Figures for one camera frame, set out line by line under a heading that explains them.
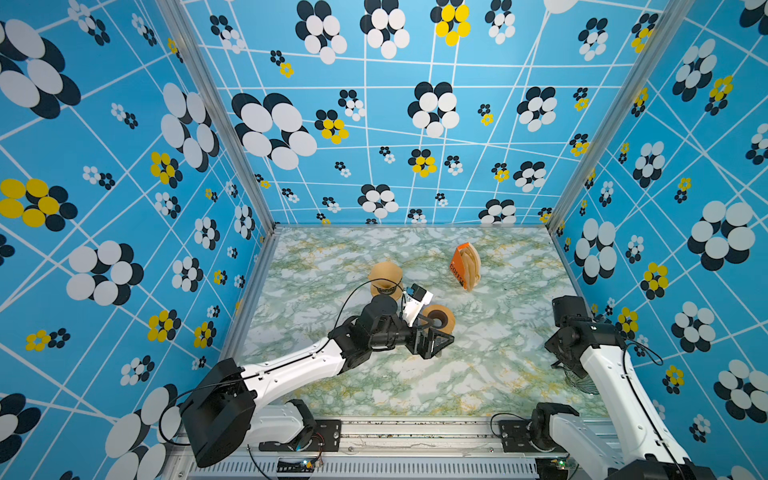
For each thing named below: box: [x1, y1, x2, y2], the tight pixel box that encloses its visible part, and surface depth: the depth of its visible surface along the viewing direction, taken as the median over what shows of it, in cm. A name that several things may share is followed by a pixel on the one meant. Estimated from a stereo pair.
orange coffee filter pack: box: [450, 242, 481, 292], surface depth 101 cm
